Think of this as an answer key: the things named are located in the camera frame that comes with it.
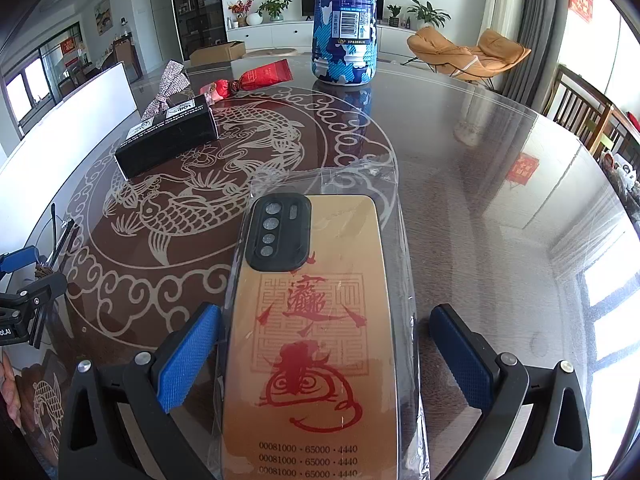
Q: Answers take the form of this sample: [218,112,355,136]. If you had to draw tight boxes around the colourful clutter pile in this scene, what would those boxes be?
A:
[600,150,640,196]

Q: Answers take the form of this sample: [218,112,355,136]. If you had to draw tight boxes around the clear blue safety glasses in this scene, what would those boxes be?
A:
[49,202,81,273]

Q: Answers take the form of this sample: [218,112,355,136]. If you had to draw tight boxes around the grey curtain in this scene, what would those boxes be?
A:
[505,0,571,106]

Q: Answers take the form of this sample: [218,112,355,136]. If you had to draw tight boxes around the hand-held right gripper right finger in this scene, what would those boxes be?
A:
[429,302,593,480]

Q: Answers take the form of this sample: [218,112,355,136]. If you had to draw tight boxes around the patterned glass desktop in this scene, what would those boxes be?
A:
[0,52,640,480]

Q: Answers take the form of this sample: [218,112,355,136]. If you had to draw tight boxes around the dark glass display cabinet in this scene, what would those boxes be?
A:
[168,0,226,63]

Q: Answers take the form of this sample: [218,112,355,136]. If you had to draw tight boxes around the cardboard box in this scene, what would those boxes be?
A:
[189,40,247,67]

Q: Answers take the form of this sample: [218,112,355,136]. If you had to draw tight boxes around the white television cabinet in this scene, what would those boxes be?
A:
[226,15,436,53]

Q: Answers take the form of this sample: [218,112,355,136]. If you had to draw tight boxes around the small red wrapped candy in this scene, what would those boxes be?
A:
[200,78,236,106]

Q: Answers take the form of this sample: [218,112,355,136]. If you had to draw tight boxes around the red flowers in vase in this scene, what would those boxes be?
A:
[228,0,256,28]

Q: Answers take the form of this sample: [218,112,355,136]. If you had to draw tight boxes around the person's left hand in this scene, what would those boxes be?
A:
[0,347,23,431]

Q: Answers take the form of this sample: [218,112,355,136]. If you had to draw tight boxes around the large leafy potted plant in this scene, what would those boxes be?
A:
[406,0,451,30]

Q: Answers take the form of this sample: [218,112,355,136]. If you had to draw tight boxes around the bagged tan phone case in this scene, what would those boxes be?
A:
[212,160,426,480]

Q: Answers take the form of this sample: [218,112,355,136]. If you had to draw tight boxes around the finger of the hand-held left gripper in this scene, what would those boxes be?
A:
[0,272,68,312]
[0,246,40,275]

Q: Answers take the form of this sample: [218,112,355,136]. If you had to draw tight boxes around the wooden dining chair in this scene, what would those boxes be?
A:
[542,64,616,156]
[595,110,640,171]

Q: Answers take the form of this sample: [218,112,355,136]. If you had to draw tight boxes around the black printed box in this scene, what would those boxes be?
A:
[114,95,219,178]

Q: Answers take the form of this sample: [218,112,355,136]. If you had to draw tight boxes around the rhinestone bow hair claw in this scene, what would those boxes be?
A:
[141,59,193,121]

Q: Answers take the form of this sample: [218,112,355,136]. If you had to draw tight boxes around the red candy packet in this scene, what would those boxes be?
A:
[231,58,293,92]

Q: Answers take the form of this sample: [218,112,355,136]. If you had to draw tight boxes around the blue camouflage bottle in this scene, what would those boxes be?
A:
[311,0,379,86]

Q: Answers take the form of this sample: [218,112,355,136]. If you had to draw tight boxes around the orange lounge chair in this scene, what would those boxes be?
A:
[406,26,532,92]

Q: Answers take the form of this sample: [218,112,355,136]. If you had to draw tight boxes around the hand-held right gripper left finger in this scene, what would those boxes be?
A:
[57,302,223,480]

